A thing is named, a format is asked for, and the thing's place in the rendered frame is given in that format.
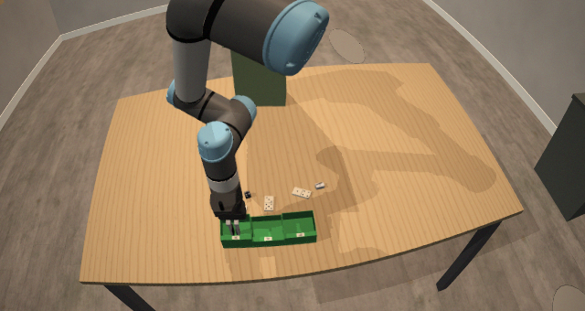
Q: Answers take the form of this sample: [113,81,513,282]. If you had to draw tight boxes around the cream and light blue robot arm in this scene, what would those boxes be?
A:
[165,0,329,182]

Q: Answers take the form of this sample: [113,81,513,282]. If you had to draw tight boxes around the green three-compartment bin rack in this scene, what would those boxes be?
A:
[219,210,317,249]

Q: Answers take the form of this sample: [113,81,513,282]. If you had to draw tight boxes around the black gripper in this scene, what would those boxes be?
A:
[206,169,246,235]

